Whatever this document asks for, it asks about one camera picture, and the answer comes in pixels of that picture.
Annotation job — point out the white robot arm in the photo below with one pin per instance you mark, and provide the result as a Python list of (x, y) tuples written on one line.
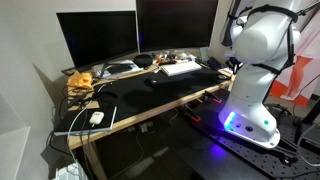
[(262, 36)]

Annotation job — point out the black desk mat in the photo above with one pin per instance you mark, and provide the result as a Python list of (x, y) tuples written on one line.
[(134, 95)]

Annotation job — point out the black computer mouse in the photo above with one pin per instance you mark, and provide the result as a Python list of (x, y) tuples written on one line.
[(152, 81)]

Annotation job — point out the white keyboard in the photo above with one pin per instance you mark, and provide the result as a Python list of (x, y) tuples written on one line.
[(180, 68)]

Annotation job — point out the black orange clamp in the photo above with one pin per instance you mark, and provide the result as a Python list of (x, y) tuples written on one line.
[(212, 96), (191, 114)]

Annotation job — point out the black oval case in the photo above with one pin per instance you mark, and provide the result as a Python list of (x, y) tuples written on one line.
[(143, 60)]

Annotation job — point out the dark blue notebook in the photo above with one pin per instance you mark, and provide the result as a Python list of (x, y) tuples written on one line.
[(213, 63)]

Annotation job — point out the papers under monitor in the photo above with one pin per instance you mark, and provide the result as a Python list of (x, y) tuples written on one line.
[(111, 70)]

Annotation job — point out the white earbuds case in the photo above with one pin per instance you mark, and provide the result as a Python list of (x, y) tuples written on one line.
[(96, 118)]

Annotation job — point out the orange crumpled cloth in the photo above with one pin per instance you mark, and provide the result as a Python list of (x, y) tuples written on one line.
[(80, 80)]

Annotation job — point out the large black monitor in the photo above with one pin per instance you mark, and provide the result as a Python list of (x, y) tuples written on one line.
[(98, 37)]

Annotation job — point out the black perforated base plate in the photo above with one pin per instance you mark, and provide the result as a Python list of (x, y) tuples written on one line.
[(282, 162)]

